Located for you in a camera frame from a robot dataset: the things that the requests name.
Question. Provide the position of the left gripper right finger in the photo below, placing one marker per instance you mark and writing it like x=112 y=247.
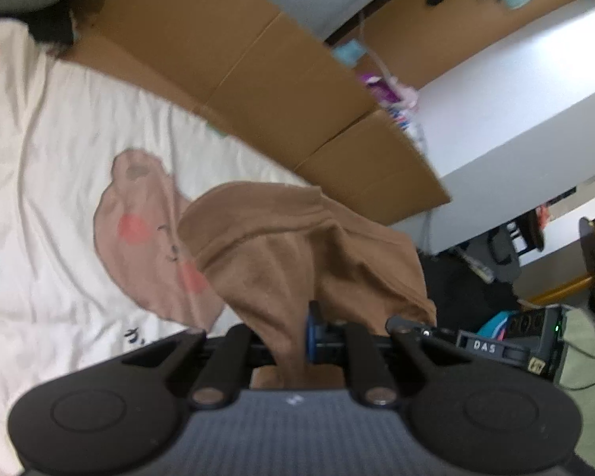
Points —
x=352 y=348

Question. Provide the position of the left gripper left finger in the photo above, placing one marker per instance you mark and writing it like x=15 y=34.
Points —
x=220 y=380

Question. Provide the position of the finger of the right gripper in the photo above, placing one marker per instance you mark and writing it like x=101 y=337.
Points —
x=398 y=324

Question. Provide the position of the brown t-shirt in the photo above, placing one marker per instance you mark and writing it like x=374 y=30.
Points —
x=269 y=250

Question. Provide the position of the green fabric bag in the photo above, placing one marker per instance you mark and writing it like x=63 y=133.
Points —
x=576 y=374

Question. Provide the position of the white purple refill pouch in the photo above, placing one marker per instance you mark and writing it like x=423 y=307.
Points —
x=400 y=101

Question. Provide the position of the cream bear print bedsheet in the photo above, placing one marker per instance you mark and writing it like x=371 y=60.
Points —
x=94 y=177

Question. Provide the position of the detergent bottle teal cap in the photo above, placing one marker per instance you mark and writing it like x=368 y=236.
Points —
x=349 y=53

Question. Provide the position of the upright cardboard sheet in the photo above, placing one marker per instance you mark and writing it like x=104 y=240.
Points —
x=418 y=43

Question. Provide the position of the flattened cardboard box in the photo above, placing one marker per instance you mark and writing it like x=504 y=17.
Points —
x=252 y=72

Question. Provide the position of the black cloth under pillow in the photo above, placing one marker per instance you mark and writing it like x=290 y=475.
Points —
x=53 y=28

